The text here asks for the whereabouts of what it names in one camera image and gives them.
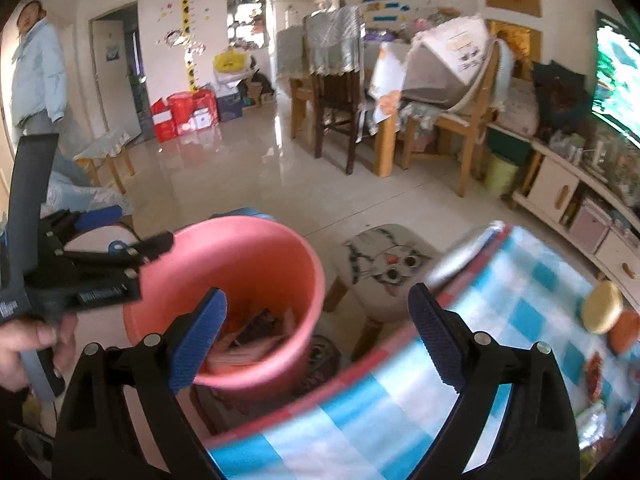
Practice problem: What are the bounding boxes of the pink trash bucket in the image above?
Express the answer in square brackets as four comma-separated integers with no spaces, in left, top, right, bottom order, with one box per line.
[122,216,326,400]

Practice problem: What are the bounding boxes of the dark flower bouquet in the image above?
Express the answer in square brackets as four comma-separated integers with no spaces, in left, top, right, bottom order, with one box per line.
[533,61,591,132]

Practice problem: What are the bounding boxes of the small dark red wrapper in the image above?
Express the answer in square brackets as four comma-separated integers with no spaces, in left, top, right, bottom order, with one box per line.
[585,351,603,403]

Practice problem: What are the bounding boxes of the person's left hand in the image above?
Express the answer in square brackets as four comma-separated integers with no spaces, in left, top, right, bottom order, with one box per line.
[0,314,78,392]

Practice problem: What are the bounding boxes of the yellow pear left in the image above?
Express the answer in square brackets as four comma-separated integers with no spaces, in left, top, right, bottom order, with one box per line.
[580,281,624,335]

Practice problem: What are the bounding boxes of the red gift boxes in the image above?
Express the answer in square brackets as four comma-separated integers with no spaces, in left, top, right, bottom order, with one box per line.
[151,89,219,143]

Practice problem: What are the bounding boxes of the red apple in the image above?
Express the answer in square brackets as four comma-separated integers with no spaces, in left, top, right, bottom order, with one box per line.
[608,310,639,356]

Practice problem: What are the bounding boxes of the cat pattern stool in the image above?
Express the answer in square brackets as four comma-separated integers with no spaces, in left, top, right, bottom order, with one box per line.
[323,223,440,361]

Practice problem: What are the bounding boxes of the person in white jacket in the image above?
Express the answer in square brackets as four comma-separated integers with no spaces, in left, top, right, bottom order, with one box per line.
[11,0,67,136]

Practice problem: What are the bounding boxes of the blue checkered tablecloth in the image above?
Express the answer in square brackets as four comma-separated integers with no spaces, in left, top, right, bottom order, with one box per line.
[210,226,639,479]

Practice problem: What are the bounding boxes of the green waste bin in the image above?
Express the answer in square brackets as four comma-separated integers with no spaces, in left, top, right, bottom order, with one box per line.
[484,153,518,198]

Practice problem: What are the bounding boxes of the white tv cabinet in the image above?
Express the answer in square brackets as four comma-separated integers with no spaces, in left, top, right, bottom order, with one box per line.
[512,140,639,308]

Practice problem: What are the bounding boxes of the wall television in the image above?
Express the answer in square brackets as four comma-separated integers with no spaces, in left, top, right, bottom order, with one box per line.
[591,11,640,148]

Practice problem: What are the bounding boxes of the blue cartoon stool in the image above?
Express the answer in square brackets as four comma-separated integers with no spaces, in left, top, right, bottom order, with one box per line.
[64,223,140,254]

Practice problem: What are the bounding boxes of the dark wooden chair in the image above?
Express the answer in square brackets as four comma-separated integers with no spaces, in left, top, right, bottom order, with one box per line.
[303,6,366,176]

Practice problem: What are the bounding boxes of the giraffe height wall sticker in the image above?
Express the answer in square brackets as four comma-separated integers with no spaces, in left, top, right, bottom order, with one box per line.
[180,0,198,92]

